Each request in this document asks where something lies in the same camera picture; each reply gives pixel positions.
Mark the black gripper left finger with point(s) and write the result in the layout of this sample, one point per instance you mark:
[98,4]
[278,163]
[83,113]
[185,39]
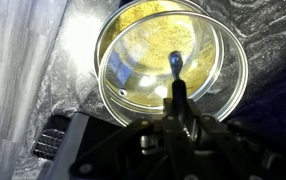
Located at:
[149,150]

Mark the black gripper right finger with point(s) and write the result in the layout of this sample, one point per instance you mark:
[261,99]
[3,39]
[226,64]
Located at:
[223,153]

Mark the round glass pot lid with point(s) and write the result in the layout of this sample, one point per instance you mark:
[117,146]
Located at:
[229,76]

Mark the stainless steel pot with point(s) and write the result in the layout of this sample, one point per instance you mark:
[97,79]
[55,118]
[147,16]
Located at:
[97,50]

